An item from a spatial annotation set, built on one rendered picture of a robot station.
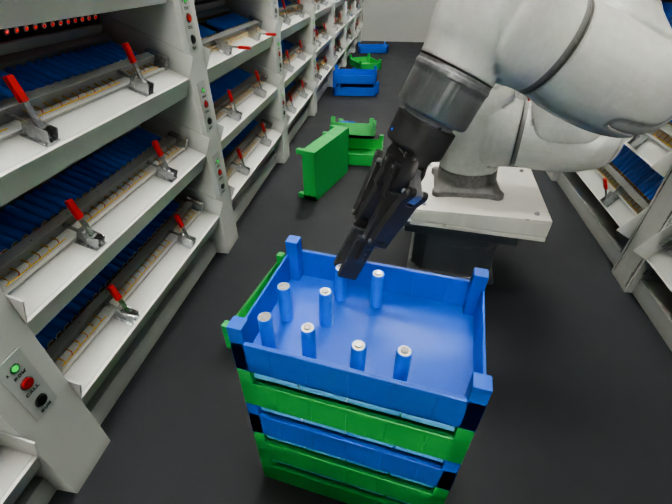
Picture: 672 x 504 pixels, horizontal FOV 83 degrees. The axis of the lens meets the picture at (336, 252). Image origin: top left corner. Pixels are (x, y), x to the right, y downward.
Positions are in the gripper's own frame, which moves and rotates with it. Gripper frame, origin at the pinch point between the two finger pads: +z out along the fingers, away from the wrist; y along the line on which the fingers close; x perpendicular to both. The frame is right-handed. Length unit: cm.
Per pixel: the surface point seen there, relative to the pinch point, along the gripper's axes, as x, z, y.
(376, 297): -5.0, 4.5, -3.3
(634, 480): -60, 18, -25
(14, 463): 37, 46, -5
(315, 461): -3.8, 30.0, -14.0
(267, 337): 10.2, 10.4, -8.3
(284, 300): 8.1, 8.1, -3.2
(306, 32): -22, -15, 191
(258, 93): 4, 7, 111
